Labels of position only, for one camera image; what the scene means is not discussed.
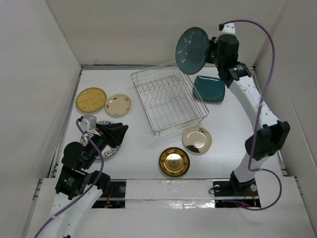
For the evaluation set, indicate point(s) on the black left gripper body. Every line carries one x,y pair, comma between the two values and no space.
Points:
99,141

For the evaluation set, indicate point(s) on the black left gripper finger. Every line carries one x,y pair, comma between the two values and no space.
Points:
110,130
113,142

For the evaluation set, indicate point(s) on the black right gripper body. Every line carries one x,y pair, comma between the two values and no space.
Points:
218,63

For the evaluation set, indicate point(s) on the teal round blossom plate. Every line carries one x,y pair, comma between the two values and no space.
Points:
191,50

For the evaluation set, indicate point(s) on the dark teal square plate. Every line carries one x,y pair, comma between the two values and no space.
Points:
210,89

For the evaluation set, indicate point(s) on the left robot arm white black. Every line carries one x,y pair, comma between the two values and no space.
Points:
81,180

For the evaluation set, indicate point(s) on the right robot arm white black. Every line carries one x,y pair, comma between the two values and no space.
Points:
269,132

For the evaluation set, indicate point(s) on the blue white floral plate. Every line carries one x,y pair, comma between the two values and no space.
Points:
111,150

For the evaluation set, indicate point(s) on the cream plate with red marks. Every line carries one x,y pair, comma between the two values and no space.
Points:
118,105

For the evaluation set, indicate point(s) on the yellow woven round plate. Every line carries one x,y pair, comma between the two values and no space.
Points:
91,100

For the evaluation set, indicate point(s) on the gold brown patterned plate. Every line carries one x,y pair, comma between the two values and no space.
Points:
174,162

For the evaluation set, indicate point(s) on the glossy cream plate black motif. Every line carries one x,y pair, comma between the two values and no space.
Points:
197,140

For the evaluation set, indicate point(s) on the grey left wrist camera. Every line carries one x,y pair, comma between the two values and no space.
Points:
89,121

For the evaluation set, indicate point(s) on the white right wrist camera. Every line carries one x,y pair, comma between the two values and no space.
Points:
228,28

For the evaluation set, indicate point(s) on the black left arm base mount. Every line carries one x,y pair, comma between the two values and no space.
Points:
115,198

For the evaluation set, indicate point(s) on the silver wire dish rack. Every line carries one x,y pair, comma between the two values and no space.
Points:
168,98

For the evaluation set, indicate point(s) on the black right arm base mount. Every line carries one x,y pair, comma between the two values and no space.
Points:
230,193

